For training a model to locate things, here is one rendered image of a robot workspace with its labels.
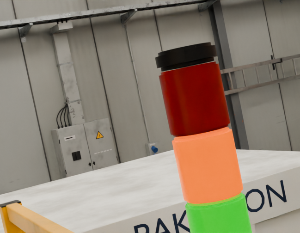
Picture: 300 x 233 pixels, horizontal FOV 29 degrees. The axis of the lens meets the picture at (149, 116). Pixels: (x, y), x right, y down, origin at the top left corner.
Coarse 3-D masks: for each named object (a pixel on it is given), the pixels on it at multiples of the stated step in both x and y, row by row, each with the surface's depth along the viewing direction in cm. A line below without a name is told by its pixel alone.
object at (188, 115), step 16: (208, 64) 45; (160, 80) 47; (176, 80) 45; (192, 80) 45; (208, 80) 45; (176, 96) 45; (192, 96) 45; (208, 96) 45; (224, 96) 46; (176, 112) 46; (192, 112) 45; (208, 112) 45; (224, 112) 46; (176, 128) 46; (192, 128) 45; (208, 128) 45
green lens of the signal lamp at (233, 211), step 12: (192, 204) 47; (204, 204) 46; (216, 204) 45; (228, 204) 45; (240, 204) 46; (192, 216) 46; (204, 216) 46; (216, 216) 45; (228, 216) 45; (240, 216) 46; (192, 228) 47; (204, 228) 46; (216, 228) 45; (228, 228) 45; (240, 228) 46
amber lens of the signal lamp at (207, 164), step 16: (224, 128) 47; (176, 144) 46; (192, 144) 45; (208, 144) 45; (224, 144) 45; (176, 160) 47; (192, 160) 45; (208, 160) 45; (224, 160) 45; (192, 176) 46; (208, 176) 45; (224, 176) 45; (240, 176) 47; (192, 192) 46; (208, 192) 45; (224, 192) 45; (240, 192) 47
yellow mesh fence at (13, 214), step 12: (0, 204) 144; (12, 204) 140; (12, 216) 134; (24, 216) 121; (36, 216) 118; (12, 228) 141; (24, 228) 123; (36, 228) 112; (48, 228) 104; (60, 228) 102
